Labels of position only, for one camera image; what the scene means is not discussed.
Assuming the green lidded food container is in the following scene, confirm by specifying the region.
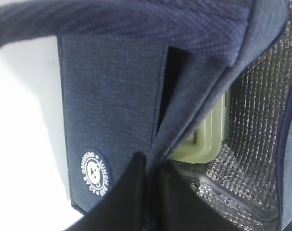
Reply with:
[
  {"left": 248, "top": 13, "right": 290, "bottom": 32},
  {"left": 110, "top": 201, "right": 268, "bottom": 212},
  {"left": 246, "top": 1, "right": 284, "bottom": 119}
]
[{"left": 170, "top": 89, "right": 230, "bottom": 164}]

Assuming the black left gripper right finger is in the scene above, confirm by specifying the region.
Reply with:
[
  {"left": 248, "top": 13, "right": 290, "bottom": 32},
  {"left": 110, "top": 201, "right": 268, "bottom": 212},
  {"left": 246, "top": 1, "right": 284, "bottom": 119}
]
[{"left": 155, "top": 161, "right": 273, "bottom": 231}]

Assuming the navy blue lunch bag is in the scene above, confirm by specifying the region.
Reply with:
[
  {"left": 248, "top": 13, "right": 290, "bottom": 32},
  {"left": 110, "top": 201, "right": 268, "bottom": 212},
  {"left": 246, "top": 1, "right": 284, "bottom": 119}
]
[{"left": 0, "top": 0, "right": 292, "bottom": 231}]

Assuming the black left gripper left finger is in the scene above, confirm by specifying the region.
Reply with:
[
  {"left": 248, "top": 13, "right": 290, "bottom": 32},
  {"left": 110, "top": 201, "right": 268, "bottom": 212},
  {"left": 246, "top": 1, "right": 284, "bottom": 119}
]
[{"left": 68, "top": 152, "right": 146, "bottom": 231}]

